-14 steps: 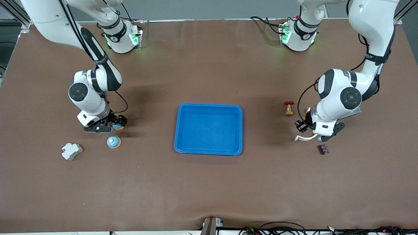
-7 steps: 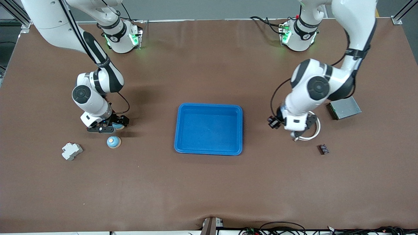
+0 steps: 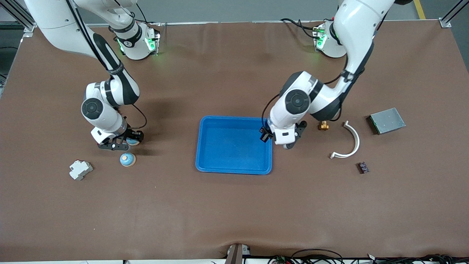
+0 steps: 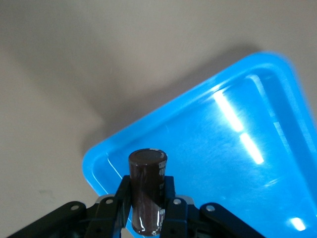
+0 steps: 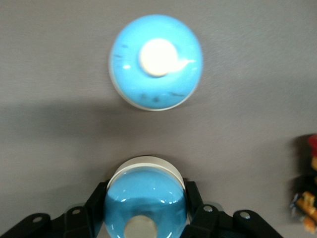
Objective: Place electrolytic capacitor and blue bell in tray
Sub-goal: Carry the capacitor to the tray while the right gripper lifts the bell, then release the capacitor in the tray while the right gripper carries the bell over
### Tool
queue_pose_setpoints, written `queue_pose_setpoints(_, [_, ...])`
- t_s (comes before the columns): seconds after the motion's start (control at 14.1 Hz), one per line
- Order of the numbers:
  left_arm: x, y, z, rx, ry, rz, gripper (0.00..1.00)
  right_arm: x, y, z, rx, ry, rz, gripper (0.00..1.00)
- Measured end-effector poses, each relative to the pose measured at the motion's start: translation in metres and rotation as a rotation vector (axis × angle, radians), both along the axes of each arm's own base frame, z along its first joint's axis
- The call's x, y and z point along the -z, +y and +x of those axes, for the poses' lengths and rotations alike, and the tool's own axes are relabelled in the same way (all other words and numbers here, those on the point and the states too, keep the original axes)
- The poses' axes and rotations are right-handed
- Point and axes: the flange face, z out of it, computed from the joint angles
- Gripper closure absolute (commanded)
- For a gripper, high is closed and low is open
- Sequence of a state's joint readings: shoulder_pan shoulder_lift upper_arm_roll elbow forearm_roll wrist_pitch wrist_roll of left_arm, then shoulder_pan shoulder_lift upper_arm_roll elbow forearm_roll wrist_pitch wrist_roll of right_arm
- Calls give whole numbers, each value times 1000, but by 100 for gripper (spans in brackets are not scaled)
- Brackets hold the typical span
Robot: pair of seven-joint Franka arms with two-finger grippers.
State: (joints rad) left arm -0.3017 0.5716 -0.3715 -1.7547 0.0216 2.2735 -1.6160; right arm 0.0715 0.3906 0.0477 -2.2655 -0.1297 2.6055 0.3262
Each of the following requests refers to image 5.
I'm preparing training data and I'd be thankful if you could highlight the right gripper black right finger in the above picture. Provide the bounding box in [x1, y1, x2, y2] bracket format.
[182, 180, 284, 238]

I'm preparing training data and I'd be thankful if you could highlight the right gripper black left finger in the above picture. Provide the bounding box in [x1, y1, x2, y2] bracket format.
[0, 182, 109, 238]

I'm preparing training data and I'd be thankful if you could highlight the red yellow emergency stop button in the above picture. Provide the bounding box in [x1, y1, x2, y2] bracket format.
[289, 133, 317, 234]

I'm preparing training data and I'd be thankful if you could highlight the blue bell with black marks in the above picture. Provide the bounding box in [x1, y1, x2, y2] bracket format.
[108, 14, 204, 112]

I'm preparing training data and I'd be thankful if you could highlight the plain blue bell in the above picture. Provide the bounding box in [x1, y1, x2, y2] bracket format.
[103, 155, 188, 238]

